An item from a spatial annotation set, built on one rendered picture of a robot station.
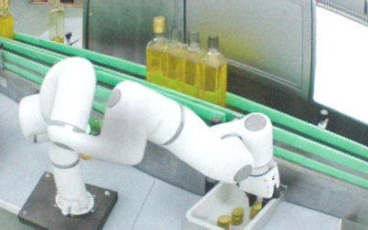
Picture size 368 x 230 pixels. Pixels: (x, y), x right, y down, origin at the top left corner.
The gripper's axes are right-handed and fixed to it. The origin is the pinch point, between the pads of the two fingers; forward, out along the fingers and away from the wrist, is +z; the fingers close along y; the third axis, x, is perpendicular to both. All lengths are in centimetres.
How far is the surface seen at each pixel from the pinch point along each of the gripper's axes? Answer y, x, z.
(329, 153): -15.2, -15.8, -8.3
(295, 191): -6.5, -10.3, 5.4
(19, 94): 106, -1, -1
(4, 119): 105, 13, 1
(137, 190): 35.2, 7.9, 4.8
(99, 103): 55, -5, -9
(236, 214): 3.1, 6.6, -0.3
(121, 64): 61, -23, -9
